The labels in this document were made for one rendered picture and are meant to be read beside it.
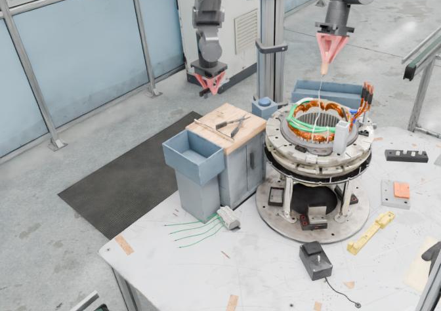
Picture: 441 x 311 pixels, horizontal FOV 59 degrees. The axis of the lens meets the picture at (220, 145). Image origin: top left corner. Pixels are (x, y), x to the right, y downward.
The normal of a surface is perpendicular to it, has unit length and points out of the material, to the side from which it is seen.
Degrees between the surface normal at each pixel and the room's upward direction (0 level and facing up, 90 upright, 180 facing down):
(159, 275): 0
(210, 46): 91
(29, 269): 0
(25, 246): 0
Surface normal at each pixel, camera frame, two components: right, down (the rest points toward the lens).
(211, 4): 0.14, 0.89
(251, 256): -0.07, -0.80
